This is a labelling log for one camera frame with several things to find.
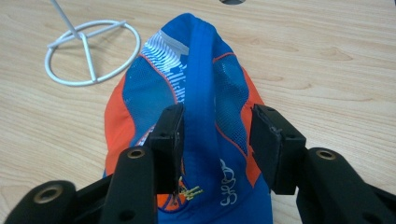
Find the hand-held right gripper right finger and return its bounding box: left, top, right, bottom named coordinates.
left=248, top=104, right=396, bottom=224

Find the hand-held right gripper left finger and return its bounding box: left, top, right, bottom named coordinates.
left=100, top=103, right=186, bottom=224

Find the blue and orange cap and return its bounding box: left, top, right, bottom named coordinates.
left=103, top=12, right=274, bottom=224

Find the white wire stand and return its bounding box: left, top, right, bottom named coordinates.
left=44, top=0, right=142, bottom=88

